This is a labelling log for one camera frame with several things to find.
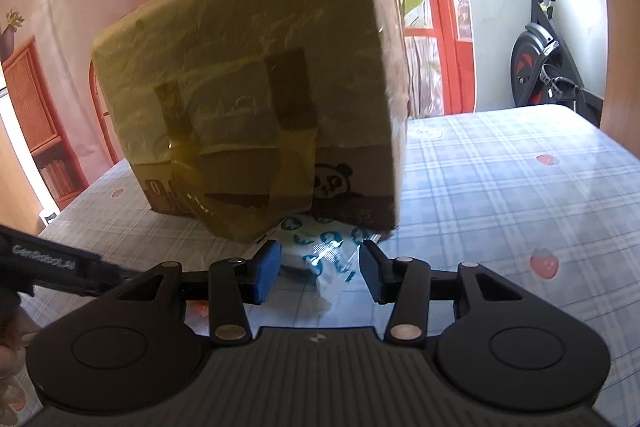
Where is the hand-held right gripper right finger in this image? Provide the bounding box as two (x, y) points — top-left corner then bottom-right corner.
(360, 239), (534, 344)

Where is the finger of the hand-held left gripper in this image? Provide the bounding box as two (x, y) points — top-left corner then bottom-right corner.
(75, 256), (145, 297)

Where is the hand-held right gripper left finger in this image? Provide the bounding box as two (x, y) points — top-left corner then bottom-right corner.
(105, 241), (282, 343)

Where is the white packet with blue print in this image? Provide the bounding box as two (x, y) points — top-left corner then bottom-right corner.
(257, 214), (397, 315)

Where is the cardboard box with yellow tape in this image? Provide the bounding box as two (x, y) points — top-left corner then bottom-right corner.
(91, 0), (410, 244)

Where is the person's left hand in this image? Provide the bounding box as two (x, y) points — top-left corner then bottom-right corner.
(0, 302), (38, 390)

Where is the black exercise bike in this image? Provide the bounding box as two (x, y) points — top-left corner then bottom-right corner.
(492, 0), (607, 128)

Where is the wooden panel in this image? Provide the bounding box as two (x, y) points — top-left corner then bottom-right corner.
(590, 0), (640, 148)

